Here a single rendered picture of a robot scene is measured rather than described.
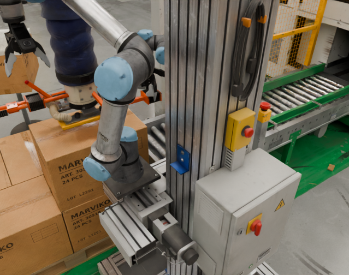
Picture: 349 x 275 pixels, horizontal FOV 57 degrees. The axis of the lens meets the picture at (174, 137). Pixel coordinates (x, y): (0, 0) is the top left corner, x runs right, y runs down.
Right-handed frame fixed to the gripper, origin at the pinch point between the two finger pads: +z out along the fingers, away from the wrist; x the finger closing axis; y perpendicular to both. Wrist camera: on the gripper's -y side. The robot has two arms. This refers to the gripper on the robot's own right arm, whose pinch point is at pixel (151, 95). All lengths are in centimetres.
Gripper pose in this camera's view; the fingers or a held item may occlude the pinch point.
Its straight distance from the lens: 176.6
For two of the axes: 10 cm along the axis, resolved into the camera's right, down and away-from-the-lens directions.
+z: -0.1, 8.1, 5.9
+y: -8.4, 3.1, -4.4
